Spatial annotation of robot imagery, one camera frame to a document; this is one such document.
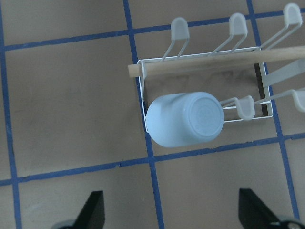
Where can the white wire cup rack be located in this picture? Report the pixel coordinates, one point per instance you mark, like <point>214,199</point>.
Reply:
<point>228,55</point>

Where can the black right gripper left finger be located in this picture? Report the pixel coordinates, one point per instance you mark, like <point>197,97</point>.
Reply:
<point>91,216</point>

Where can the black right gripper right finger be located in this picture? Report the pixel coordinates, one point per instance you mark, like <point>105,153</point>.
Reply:
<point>254,213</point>

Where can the light blue plastic cup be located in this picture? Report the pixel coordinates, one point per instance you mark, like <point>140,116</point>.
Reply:
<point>184,119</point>

